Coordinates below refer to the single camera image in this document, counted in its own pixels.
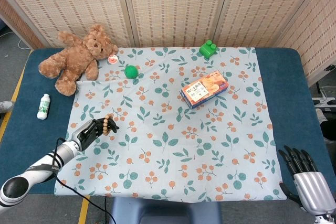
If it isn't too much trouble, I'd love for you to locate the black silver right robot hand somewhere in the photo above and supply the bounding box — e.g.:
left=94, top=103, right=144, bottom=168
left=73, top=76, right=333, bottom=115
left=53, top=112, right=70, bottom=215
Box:
left=278, top=145, right=334, bottom=216

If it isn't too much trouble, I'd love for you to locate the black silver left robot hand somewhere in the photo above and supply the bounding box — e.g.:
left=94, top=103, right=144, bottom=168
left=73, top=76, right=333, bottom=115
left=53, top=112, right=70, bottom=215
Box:
left=68, top=118, right=120, bottom=152

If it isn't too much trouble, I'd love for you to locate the wooden bead bracelet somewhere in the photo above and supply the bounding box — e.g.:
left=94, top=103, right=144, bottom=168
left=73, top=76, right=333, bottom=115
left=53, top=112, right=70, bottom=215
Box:
left=102, top=113, right=114, bottom=137

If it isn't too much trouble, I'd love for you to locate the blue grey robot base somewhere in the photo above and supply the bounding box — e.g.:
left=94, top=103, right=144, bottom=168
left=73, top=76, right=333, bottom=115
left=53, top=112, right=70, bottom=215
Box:
left=112, top=197, right=223, bottom=224

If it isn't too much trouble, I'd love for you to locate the white green small bottle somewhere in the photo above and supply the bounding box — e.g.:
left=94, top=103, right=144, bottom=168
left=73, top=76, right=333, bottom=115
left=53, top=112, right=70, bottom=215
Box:
left=36, top=93, right=51, bottom=120

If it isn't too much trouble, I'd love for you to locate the brown teddy bear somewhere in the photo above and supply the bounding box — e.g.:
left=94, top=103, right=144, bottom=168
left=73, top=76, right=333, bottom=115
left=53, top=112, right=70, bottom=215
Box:
left=38, top=23, right=119, bottom=97

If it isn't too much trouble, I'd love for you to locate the green ball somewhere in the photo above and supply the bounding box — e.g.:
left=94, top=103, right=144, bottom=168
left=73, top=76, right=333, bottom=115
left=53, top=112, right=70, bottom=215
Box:
left=124, top=64, right=139, bottom=79

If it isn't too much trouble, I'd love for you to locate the floral leaf berry tablecloth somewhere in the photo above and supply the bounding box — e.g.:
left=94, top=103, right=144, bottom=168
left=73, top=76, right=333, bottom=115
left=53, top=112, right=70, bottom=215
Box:
left=54, top=47, right=287, bottom=201

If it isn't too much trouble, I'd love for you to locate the grey shoe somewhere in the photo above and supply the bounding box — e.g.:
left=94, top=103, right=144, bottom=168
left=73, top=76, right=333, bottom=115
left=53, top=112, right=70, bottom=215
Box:
left=0, top=100, right=14, bottom=113

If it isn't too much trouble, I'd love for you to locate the blue orange biscuit box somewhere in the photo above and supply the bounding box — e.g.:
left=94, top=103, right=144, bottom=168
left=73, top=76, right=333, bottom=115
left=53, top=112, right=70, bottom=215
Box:
left=180, top=70, right=229, bottom=110

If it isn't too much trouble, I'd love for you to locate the woven folding screen panel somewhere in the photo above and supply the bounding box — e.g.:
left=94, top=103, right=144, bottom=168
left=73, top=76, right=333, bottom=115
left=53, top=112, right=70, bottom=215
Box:
left=0, top=0, right=44, bottom=49
left=214, top=0, right=329, bottom=48
left=119, top=0, right=233, bottom=48
left=275, top=0, right=336, bottom=87
left=0, top=0, right=132, bottom=49

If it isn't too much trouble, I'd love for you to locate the green frog toy block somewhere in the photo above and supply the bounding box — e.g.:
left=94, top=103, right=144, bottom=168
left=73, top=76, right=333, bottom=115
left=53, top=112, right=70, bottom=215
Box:
left=198, top=39, right=219, bottom=59

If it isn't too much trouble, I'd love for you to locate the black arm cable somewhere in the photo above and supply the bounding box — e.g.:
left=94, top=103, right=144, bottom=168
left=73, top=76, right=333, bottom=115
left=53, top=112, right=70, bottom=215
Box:
left=51, top=137, right=118, bottom=224

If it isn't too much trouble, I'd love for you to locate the white floor cable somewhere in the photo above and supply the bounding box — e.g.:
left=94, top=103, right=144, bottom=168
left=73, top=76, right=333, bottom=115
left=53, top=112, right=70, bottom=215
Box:
left=0, top=31, right=31, bottom=50

